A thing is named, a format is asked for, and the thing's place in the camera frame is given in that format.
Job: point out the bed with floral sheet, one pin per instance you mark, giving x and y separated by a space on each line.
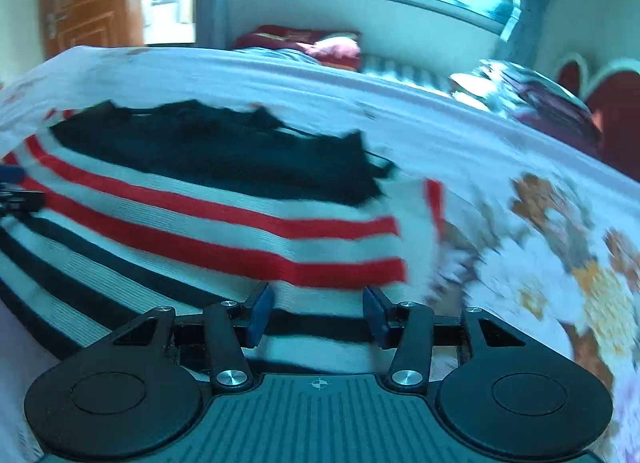
350 108

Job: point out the brown wooden door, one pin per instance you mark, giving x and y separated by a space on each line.
90 3

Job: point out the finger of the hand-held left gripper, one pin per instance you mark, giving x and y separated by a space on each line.
22 200

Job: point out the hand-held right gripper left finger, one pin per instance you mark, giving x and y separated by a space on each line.
260 313

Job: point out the pile of folded clothes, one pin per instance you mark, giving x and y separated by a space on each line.
540 93

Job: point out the striped mattress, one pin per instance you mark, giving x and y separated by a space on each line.
400 70

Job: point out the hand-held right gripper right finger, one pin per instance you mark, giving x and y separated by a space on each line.
377 315

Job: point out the red and white headboard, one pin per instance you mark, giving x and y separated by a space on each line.
615 108

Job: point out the dark red folded blanket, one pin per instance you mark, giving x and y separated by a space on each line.
270 38

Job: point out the striped knit sweater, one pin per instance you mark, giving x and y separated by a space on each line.
200 223

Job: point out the pink red pillow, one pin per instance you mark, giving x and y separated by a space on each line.
335 49

